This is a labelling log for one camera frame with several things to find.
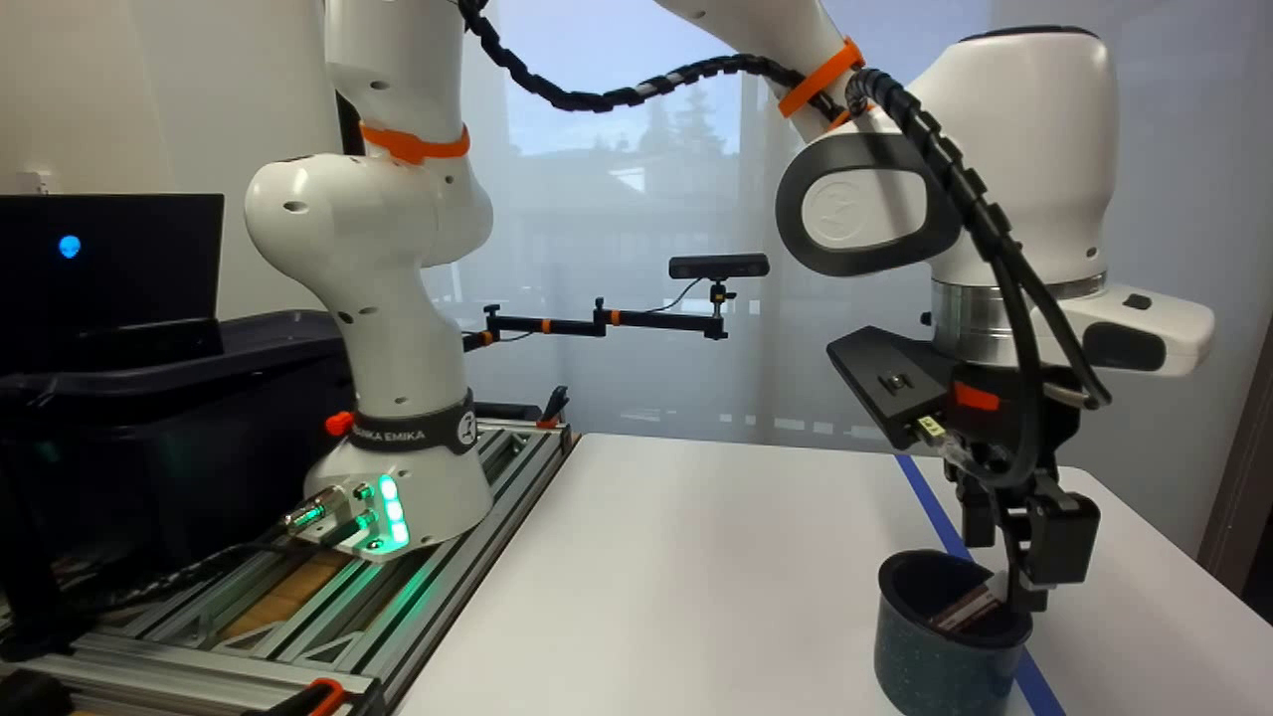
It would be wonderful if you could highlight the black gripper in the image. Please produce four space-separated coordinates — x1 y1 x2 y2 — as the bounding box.
945 374 1108 615

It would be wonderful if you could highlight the white marker with red label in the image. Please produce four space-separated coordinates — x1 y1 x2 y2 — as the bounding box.
927 575 1012 637

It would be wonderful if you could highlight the dark blue cup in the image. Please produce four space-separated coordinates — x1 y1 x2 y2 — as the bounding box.
870 547 1040 716

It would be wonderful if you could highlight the blue tape strip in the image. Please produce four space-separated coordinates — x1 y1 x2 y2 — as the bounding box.
892 449 1069 716

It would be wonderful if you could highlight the small black orange clamp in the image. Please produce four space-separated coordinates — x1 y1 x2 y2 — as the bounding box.
532 380 572 435

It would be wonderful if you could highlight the brown wooden board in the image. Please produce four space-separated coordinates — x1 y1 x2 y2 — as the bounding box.
217 546 351 648

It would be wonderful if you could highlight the black storage bin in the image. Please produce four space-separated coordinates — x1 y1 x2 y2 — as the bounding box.
0 311 357 655

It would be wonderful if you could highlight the black monitor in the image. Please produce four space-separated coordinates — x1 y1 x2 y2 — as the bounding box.
0 189 226 378

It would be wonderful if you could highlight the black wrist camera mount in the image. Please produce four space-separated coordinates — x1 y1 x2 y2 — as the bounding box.
824 322 963 452

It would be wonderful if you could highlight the black exterior camera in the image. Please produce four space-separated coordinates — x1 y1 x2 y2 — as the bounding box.
663 249 771 281

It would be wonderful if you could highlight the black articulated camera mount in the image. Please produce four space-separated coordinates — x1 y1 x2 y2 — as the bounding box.
461 278 736 354

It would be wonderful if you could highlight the aluminium rail base frame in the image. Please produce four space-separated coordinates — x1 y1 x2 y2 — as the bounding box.
23 415 583 716

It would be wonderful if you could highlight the black corrugated cable conduit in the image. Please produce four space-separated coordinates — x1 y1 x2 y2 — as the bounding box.
453 0 1116 610

